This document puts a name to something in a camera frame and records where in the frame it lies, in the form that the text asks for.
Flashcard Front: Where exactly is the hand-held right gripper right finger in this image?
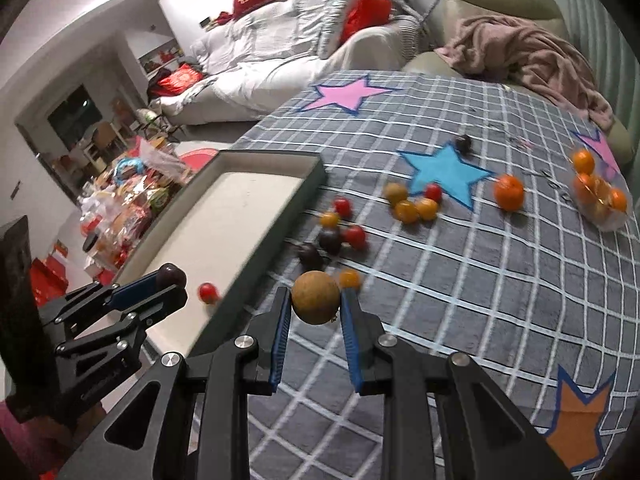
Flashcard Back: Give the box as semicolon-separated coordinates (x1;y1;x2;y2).
341;288;573;480

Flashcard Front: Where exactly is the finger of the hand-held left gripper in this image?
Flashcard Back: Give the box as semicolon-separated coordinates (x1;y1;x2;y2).
56;284;189;407
39;269;168;330

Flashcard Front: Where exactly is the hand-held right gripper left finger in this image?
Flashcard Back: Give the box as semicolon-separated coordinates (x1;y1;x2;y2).
57;286;293;480

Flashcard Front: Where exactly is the round brown fruit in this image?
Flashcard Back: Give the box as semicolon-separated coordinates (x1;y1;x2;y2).
291;270;343;326

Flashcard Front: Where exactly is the dark green tray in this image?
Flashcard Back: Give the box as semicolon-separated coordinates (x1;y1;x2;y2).
97;149;327;361

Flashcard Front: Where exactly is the person's left forearm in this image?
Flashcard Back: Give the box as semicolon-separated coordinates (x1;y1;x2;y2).
0;400;66;480

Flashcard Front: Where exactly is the red gift box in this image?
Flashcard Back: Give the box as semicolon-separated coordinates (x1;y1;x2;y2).
29;254;69;307

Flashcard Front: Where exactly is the pile of snack packets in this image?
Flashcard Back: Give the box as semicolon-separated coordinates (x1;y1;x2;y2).
77;135;222;282

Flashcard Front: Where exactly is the grey plaid star blanket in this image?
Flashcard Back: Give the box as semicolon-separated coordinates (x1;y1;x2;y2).
185;70;640;480

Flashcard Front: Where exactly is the small brown fruit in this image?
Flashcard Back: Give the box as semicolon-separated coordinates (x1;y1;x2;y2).
383;182;409;206

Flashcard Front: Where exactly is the dark window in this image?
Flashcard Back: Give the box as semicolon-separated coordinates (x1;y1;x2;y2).
15;82;107;157

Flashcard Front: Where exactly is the red embroidered cushion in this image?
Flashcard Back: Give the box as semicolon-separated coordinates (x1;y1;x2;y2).
149;64;207;99

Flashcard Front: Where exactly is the large orange tangerine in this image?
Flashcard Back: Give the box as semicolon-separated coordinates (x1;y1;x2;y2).
494;174;525;212

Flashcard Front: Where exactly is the white sofa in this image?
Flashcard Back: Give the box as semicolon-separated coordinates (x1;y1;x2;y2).
159;0;436;127

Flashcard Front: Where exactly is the clear bag of oranges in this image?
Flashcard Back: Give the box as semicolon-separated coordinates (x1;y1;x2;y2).
570;147;630;232

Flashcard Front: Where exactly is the grey striped pillow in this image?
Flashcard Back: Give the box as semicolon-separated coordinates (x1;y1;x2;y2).
317;0;362;59

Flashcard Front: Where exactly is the pink throw blanket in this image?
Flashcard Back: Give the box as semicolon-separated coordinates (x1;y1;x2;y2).
434;14;617;132

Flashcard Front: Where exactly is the wall shelf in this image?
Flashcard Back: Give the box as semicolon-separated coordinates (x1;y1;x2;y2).
137;40;183;78

